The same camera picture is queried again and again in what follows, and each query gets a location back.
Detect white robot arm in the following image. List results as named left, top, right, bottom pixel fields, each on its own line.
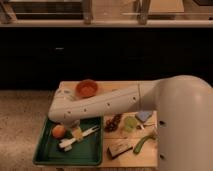
left=48, top=75, right=213, bottom=171

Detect orange peach fruit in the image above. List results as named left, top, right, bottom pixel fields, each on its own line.
left=51, top=125, right=66, bottom=139

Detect green plastic tray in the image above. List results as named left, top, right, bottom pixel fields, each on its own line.
left=33, top=117, right=103, bottom=166

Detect purple grapes bunch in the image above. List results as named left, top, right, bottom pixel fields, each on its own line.
left=105, top=114, right=122, bottom=132

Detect brown chalkboard eraser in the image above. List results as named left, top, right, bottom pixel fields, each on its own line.
left=107, top=140, right=133, bottom=159

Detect orange bowl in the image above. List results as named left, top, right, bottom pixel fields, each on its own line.
left=76, top=79, right=98, bottom=98

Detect wooden table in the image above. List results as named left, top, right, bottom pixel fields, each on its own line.
left=32, top=80, right=168, bottom=171

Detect green cucumber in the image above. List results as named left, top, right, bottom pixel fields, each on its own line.
left=133, top=134, right=156, bottom=155

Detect blue sponge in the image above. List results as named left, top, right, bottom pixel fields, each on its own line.
left=135, top=111, right=153, bottom=123

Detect wooden shelf rail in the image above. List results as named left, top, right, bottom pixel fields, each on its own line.
left=0, top=0, right=213, bottom=28

